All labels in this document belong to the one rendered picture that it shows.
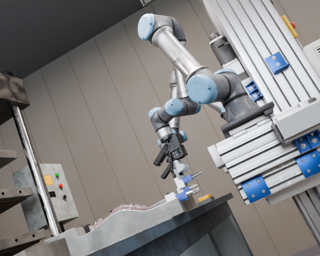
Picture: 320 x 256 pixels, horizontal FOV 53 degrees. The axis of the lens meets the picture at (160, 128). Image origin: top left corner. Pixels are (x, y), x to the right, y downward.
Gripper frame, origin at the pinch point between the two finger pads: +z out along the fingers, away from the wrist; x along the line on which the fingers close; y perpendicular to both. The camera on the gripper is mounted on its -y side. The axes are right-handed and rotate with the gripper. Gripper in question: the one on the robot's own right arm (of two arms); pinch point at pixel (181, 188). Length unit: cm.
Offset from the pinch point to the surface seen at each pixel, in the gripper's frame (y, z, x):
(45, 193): -63, -26, -45
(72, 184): -143, -66, 118
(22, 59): -132, -220, 87
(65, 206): -73, -20, -16
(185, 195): 21, 10, -83
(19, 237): -71, -7, -65
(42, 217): -78, -17, -34
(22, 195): -70, -29, -55
